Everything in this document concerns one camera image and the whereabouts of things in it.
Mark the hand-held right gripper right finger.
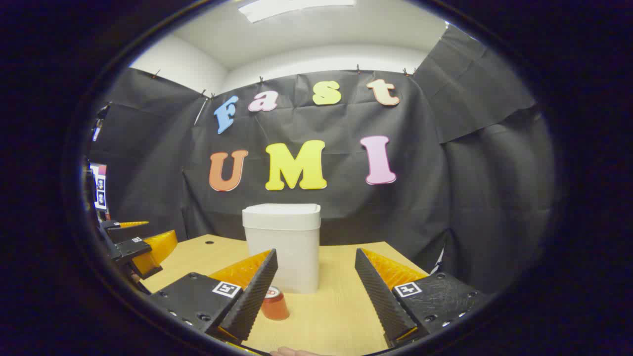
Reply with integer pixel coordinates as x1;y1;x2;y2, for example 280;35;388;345
355;248;490;348

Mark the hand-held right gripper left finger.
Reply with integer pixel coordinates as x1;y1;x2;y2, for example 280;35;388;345
148;249;278;344

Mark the black backdrop cloth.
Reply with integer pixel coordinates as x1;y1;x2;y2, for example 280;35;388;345
89;25;554;297

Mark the white desktop garbage bin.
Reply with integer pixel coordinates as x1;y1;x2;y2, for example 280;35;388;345
242;203;321;294

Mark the red pop can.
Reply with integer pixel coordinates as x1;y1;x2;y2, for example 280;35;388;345
261;286;290;321

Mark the computer monitor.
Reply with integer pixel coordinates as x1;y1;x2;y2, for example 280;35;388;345
89;162;108;211

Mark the wooden desktop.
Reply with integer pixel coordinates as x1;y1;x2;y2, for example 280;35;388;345
141;234;431;356

